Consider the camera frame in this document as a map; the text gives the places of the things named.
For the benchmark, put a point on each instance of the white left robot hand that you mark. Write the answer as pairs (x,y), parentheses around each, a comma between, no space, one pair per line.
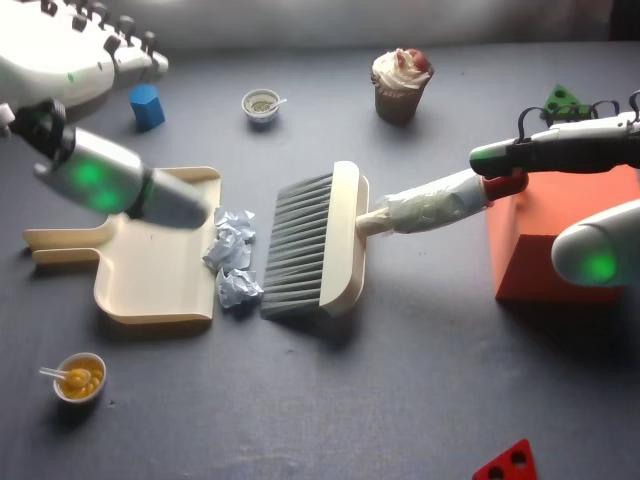
(55,55)

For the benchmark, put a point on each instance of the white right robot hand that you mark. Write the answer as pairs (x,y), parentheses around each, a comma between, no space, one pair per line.
(565,147)

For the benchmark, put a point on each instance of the cream plastic dustpan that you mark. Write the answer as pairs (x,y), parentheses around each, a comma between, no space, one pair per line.
(150,270)

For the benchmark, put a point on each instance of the cream hand broom grey bristles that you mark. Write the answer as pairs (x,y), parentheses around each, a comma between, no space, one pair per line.
(345,235)

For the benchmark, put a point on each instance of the green triangular block with holes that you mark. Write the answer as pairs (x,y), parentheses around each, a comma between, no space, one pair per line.
(562,102)

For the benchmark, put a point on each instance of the blue hexagonal prism block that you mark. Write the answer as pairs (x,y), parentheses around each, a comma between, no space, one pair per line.
(147,107)

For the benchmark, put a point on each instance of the large orange block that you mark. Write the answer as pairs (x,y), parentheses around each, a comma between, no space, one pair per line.
(530,270)

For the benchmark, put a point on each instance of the toy cupcake with cream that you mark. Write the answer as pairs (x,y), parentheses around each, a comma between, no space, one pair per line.
(402,85)

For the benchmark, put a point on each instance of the small bowl with green soup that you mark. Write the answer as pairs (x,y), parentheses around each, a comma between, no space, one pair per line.
(260,107)

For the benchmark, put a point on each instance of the white backdrop sheet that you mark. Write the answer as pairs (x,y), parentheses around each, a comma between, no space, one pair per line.
(350,20)

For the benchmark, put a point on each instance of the grey table cloth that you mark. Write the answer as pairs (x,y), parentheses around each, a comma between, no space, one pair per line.
(400,375)

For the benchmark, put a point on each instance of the red triangular block with holes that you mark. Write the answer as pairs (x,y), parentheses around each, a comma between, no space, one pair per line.
(510,462)

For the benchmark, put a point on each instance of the small bowl with yellow soup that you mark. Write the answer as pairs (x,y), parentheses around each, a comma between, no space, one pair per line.
(80,380)

